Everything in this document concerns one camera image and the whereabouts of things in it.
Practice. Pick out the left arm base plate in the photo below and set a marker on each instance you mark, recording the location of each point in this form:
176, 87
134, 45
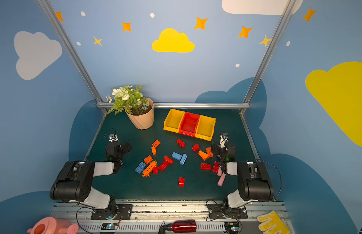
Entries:
117, 212

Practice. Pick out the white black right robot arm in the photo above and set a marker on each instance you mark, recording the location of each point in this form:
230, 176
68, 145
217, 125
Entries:
253, 180

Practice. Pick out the orange lego brick right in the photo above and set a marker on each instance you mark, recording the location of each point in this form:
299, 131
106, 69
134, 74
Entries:
209, 152

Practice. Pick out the aluminium post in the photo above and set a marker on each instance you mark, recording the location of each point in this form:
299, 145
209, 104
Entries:
57, 25
278, 32

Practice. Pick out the long red lego brick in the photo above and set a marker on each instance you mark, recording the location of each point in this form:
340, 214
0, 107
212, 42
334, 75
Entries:
166, 163

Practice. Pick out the orange lego brick centre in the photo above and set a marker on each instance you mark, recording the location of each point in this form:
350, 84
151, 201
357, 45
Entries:
148, 160

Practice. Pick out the small red lego brick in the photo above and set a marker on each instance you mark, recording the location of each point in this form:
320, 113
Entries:
155, 170

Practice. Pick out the pink watering can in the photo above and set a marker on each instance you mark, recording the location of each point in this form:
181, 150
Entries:
51, 225

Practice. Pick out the orange square lego brick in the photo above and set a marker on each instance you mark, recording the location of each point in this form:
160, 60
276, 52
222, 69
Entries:
156, 143

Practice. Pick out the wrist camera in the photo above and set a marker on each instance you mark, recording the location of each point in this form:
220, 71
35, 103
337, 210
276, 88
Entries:
224, 139
113, 138

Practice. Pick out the aluminium front rail base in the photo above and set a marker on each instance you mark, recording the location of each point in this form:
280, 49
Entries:
148, 215

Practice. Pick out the blue lego brick left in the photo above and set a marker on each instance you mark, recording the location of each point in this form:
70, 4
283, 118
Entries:
140, 168

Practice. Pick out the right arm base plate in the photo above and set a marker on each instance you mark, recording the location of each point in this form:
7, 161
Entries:
217, 211

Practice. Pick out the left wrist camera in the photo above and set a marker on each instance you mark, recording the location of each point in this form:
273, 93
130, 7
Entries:
113, 138

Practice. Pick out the right yellow bin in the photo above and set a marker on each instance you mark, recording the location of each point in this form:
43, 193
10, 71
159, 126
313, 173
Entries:
205, 128

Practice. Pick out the yellow bin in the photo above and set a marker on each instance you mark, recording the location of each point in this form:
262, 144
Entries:
205, 128
173, 120

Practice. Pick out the small orange lego brick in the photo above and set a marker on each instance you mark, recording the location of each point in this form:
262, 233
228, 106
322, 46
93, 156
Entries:
154, 152

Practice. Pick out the yellow glove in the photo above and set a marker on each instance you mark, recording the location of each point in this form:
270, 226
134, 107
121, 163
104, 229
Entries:
271, 223

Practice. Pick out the aluminium left post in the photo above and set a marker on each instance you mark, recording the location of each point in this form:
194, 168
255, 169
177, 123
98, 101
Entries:
57, 25

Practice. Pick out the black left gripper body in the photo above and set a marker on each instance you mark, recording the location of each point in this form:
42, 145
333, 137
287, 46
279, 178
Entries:
124, 147

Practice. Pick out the left yellow bin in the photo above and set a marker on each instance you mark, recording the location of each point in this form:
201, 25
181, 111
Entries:
173, 120

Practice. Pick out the orange slope lego brick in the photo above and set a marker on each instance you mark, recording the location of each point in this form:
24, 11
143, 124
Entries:
203, 155

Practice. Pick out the red middle bin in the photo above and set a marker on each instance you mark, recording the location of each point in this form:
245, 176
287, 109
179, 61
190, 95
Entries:
189, 124

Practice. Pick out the red lego brick front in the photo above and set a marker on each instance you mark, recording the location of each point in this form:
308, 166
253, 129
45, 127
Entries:
181, 182

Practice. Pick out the aluminium right post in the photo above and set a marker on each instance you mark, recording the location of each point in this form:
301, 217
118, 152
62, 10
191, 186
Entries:
278, 32

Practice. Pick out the blue lego brick upright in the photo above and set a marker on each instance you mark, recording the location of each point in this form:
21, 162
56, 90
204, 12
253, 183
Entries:
183, 159

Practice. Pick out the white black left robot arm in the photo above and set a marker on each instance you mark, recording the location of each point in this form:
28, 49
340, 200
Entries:
74, 181

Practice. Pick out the green artificial plant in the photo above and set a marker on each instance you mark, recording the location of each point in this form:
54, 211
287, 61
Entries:
129, 99

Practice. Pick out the light blue lego brick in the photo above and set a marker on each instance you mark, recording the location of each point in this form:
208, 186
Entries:
176, 156

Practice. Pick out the peach flower pot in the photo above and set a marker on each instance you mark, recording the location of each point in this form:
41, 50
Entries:
144, 121

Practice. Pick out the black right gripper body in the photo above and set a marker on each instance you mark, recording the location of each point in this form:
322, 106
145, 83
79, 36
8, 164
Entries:
216, 149

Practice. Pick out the aluminium back rail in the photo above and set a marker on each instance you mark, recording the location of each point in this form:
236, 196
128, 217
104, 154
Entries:
202, 105

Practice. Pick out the left circuit board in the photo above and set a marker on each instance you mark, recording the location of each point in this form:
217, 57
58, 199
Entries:
109, 226

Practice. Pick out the right circuit board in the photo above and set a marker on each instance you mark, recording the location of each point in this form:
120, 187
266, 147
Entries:
232, 228

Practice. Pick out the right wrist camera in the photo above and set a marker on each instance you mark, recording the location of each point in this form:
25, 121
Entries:
224, 139

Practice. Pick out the red metallic bottle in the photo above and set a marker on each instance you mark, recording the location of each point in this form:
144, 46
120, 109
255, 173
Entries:
183, 226

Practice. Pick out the long orange lego piece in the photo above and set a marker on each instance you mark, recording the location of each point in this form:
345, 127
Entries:
149, 169

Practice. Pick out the circuit board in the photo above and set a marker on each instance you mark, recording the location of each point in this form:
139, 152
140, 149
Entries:
232, 228
109, 226

